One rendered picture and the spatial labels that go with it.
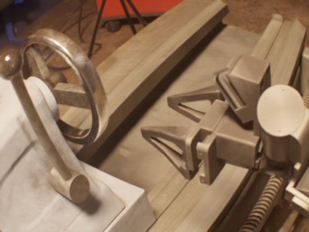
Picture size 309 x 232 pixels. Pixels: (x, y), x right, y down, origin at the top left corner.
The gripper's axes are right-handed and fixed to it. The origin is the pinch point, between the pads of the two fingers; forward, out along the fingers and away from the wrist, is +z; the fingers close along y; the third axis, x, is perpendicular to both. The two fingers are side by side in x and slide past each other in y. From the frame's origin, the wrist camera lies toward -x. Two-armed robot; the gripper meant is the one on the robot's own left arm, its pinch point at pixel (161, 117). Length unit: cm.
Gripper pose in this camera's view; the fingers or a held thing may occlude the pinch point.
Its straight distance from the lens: 49.9
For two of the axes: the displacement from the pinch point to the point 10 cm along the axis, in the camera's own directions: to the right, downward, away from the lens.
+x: 1.6, 7.5, 6.4
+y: -5.3, 6.1, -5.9
